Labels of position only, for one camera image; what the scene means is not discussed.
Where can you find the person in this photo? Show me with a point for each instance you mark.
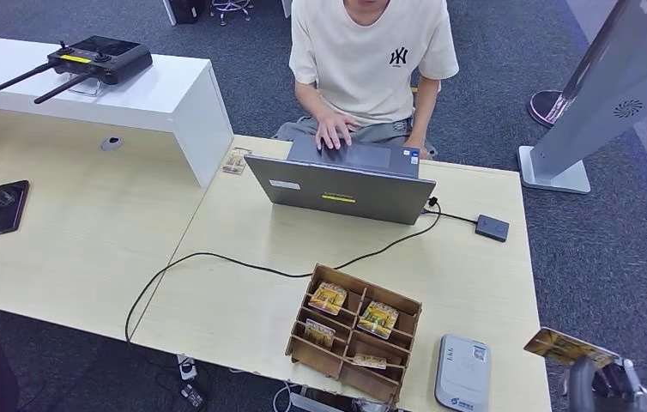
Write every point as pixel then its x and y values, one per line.
pixel 363 62

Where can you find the golden card stack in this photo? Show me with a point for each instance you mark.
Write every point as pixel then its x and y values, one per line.
pixel 328 298
pixel 319 334
pixel 377 320

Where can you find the person's right hand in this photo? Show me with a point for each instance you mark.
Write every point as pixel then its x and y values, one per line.
pixel 335 131

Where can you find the black remote controller with antennas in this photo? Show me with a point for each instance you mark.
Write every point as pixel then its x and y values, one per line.
pixel 103 59

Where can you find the person's left hand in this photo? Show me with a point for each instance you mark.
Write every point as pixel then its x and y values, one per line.
pixel 421 148

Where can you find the white card reader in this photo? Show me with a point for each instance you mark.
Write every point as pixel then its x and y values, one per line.
pixel 463 372

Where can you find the clear acrylic stand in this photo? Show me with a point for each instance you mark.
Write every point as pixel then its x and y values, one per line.
pixel 88 88

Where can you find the black power adapter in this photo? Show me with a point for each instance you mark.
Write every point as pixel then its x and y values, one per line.
pixel 193 394

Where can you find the grey laptop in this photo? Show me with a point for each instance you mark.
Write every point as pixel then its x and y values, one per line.
pixel 346 193

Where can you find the black smartphone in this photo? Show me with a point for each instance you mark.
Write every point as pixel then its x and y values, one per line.
pixel 6 209

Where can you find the cards in clear holder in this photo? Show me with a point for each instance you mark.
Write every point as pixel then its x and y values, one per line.
pixel 236 161

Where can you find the small black reader box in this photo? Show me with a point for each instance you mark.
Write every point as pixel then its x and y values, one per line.
pixel 492 228

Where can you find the person's left forearm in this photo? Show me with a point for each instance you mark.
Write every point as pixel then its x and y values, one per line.
pixel 425 108

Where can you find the white power strip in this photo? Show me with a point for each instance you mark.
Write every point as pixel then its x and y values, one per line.
pixel 187 368

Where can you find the round stanchion base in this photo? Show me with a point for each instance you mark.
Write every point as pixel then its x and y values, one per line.
pixel 543 107

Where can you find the golden hotel card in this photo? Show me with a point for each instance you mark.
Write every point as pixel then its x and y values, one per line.
pixel 562 347
pixel 369 362

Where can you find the person's right forearm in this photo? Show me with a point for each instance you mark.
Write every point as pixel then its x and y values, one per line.
pixel 312 102

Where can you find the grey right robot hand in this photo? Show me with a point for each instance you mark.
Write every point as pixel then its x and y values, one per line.
pixel 582 392

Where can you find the brown wooden compartment tray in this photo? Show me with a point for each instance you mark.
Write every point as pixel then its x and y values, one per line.
pixel 316 357

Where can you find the chrome chair base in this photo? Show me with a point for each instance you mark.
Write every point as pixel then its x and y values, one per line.
pixel 231 6

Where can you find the black computer tower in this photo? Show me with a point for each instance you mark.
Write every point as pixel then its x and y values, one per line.
pixel 187 10

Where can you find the grey kiosk stand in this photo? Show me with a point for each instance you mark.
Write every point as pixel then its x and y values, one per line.
pixel 602 102

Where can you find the white desk shelf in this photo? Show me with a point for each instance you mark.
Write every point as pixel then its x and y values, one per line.
pixel 158 96

